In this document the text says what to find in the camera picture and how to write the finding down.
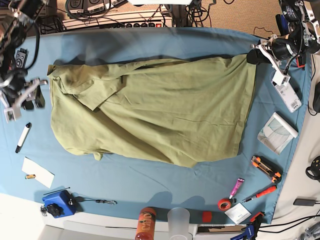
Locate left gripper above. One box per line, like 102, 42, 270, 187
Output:
246, 34, 297, 74

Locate black lanyard with carabiner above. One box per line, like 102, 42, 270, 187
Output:
74, 196, 118, 206

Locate orange handled screwdriver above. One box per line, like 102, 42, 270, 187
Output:
242, 185, 277, 203

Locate black computer mouse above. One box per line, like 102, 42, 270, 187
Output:
312, 82, 320, 113

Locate black power adapter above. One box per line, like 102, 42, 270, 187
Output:
293, 198, 317, 207

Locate pink glue tube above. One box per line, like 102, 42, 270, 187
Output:
229, 178, 245, 199

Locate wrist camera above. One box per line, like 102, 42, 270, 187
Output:
4, 107, 21, 123
272, 71, 291, 86

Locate orange tape roll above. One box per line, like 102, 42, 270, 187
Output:
217, 198, 233, 212

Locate frosted plastic cup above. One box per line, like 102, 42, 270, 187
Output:
167, 207, 190, 240

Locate small gold battery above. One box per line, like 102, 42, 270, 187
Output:
25, 174, 36, 179

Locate white marker pen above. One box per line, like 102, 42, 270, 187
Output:
15, 122, 32, 153

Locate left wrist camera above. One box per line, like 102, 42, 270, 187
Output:
272, 71, 291, 86

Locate white paper card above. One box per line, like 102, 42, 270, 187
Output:
21, 157, 55, 188

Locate blue table cloth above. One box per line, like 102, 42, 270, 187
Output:
0, 27, 312, 223

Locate blue bar clamp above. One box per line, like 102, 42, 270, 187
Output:
230, 211, 265, 240

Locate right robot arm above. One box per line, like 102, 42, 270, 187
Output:
0, 0, 49, 108

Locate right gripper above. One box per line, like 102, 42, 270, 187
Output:
0, 78, 48, 110

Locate grey remote control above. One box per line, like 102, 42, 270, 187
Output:
15, 48, 28, 68

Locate olive green t-shirt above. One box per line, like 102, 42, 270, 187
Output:
47, 54, 256, 168

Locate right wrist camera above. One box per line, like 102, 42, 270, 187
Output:
4, 107, 21, 123

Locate blue box with knob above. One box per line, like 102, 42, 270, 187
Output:
42, 190, 77, 219

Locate blue black clamp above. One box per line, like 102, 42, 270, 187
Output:
275, 14, 289, 36

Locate orange drink can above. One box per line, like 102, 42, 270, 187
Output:
135, 207, 156, 240

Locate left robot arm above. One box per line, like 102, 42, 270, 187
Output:
246, 0, 320, 75

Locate white square card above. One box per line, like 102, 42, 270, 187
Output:
224, 202, 252, 225

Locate black zip tie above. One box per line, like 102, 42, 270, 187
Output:
43, 187, 70, 196

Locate black power strip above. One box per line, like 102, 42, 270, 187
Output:
124, 21, 173, 28

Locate orange black utility knife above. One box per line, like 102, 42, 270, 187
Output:
251, 155, 282, 184

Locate orange black clamp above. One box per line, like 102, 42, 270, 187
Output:
296, 55, 306, 71

